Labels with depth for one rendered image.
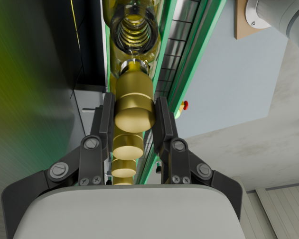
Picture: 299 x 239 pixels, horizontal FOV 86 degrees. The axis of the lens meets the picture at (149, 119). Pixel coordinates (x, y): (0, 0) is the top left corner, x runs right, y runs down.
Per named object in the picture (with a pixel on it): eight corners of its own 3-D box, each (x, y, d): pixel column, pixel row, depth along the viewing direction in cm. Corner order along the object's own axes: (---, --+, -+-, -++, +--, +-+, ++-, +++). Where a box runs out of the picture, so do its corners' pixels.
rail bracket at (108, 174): (99, 156, 79) (95, 184, 70) (114, 157, 80) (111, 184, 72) (100, 160, 82) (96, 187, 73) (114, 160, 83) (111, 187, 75)
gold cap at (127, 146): (114, 111, 18) (111, 145, 16) (144, 114, 19) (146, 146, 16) (114, 129, 21) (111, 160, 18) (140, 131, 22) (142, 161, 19)
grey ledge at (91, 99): (79, 70, 51) (71, 94, 44) (108, 72, 53) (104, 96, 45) (101, 176, 124) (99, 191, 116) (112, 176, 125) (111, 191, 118)
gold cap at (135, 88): (116, 68, 14) (112, 104, 11) (156, 72, 14) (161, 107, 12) (116, 98, 17) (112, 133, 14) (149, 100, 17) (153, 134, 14)
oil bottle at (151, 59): (119, -16, 28) (106, 41, 14) (150, -10, 29) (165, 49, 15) (118, 19, 32) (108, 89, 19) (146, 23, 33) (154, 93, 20)
